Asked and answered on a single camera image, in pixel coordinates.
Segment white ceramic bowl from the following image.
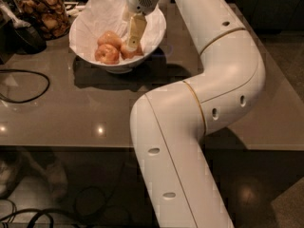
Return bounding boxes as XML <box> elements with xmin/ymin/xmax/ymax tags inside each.
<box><xmin>68</xmin><ymin>0</ymin><xmax>167</xmax><ymax>75</ymax></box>

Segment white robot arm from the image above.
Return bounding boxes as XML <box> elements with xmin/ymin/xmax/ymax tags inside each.
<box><xmin>126</xmin><ymin>0</ymin><xmax>265</xmax><ymax>228</ymax></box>

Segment black cable on table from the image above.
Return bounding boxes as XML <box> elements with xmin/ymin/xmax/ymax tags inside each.
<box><xmin>0</xmin><ymin>68</ymin><xmax>51</xmax><ymax>105</ymax></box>

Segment glass jar of dried chips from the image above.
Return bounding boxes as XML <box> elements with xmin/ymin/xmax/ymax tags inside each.
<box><xmin>14</xmin><ymin>0</ymin><xmax>70</xmax><ymax>40</ymax></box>

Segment white paper liner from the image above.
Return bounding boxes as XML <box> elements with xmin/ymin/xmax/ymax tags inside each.
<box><xmin>69</xmin><ymin>0</ymin><xmax>162</xmax><ymax>62</ymax></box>

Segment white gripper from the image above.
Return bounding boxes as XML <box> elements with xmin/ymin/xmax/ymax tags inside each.
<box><xmin>123</xmin><ymin>0</ymin><xmax>159</xmax><ymax>50</ymax></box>

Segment black appliance with white handle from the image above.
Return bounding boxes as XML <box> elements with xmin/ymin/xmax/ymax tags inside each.
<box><xmin>0</xmin><ymin>0</ymin><xmax>47</xmax><ymax>55</ymax></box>

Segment black cables on floor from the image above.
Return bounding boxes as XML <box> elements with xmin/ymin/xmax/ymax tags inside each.
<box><xmin>0</xmin><ymin>187</ymin><xmax>134</xmax><ymax>228</ymax></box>

